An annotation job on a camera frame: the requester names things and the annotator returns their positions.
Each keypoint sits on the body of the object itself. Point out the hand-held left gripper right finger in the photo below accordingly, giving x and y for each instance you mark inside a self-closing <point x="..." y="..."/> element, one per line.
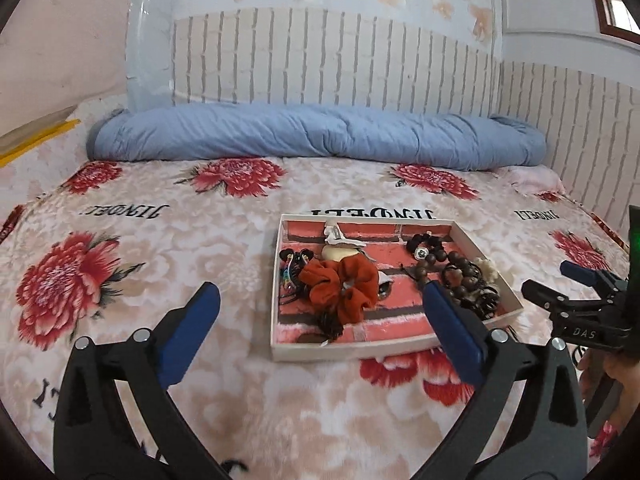
<point x="450" y="325"/>

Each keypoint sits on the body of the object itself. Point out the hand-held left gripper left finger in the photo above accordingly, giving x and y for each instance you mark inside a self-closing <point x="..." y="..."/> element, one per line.
<point x="192" y="325"/>

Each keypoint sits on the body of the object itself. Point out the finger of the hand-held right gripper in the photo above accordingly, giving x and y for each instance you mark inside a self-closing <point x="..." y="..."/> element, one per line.
<point x="580" y="272"/>
<point x="550" y="302"/>

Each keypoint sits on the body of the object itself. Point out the white tray with brick lining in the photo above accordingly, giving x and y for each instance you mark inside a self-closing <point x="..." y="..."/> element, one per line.
<point x="390" y="327"/>

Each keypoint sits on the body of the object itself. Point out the orange scrunchie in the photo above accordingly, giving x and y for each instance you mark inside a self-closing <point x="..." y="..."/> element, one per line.
<point x="325" y="285"/>

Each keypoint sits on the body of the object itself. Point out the silver hair clip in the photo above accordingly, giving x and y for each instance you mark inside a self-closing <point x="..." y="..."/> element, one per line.
<point x="334" y="232"/>

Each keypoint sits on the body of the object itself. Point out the person's right hand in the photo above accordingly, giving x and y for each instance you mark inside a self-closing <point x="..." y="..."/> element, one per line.
<point x="627" y="385"/>

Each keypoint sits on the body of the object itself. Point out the floral printed blanket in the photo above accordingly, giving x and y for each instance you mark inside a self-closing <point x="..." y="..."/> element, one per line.
<point x="150" y="240"/>

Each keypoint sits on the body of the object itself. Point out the pink pillow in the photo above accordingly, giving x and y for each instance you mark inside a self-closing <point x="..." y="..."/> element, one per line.
<point x="537" y="179"/>

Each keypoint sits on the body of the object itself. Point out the beige doll head hair clip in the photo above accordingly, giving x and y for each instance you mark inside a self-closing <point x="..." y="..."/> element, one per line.
<point x="337" y="254"/>

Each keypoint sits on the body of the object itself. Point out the blue quilt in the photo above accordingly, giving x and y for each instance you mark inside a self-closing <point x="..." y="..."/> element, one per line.
<point x="310" y="135"/>

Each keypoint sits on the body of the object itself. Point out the yellow-edged board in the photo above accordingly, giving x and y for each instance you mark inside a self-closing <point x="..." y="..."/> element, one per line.
<point x="40" y="137"/>

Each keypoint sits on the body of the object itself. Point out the clear plastic sheet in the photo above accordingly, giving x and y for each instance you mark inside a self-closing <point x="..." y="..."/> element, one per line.
<point x="150" y="35"/>

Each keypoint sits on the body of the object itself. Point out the wooden window frame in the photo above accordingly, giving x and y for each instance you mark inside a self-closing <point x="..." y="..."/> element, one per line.
<point x="607" y="5"/>

